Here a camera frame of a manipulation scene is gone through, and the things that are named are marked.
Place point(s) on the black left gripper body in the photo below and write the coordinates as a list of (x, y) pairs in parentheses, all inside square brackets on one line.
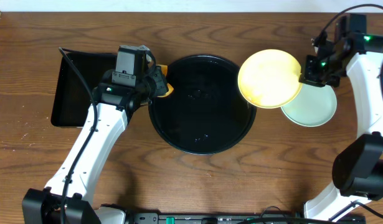
[(150, 88)]

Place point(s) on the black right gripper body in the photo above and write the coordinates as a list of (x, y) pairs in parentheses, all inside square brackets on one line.
[(324, 71)]

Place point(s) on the orange green scrub sponge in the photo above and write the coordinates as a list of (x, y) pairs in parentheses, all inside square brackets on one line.
[(163, 88)]

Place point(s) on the mint green plate with streak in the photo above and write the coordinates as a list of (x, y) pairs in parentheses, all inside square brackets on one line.
[(312, 107)]

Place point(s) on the yellow plate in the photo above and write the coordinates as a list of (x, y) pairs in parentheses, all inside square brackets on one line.
[(269, 78)]

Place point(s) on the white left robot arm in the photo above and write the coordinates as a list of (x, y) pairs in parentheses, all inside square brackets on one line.
[(68, 196)]

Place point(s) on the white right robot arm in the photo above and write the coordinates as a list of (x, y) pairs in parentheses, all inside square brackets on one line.
[(357, 173)]

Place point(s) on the round black tray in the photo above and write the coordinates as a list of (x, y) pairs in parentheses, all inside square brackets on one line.
[(205, 113)]

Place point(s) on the rectangular black tray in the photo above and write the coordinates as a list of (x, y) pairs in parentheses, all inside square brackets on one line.
[(71, 101)]

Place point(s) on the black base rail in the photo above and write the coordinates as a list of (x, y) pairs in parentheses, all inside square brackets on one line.
[(154, 218)]

